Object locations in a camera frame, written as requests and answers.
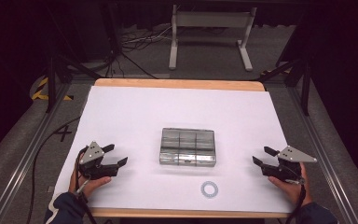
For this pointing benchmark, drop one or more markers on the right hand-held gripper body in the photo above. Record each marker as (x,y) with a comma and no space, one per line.
(284,171)

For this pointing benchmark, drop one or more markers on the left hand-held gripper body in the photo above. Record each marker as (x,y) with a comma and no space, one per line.
(99,169)

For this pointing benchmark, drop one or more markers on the clear plastic compartment box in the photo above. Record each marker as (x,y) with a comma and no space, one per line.
(188,146)

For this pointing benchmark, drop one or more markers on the person's left hand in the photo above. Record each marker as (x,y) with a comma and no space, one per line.
(90,186)

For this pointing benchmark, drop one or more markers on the person's right hand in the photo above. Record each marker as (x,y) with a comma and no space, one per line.
(292,189)

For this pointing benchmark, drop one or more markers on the white paper sheet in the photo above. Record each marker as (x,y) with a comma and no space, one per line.
(136,112)

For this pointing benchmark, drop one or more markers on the black metal stand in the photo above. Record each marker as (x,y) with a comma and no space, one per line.
(305,90)
(51,84)

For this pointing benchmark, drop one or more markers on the yellow black floor tape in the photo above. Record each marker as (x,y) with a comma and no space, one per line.
(40,88)

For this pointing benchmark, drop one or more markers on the wooden table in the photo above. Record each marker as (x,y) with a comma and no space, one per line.
(180,83)

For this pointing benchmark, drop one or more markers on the white metal stand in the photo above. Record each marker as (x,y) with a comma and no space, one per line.
(213,19)

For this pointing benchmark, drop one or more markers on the aluminium rail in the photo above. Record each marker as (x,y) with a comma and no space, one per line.
(326,158)
(28,155)

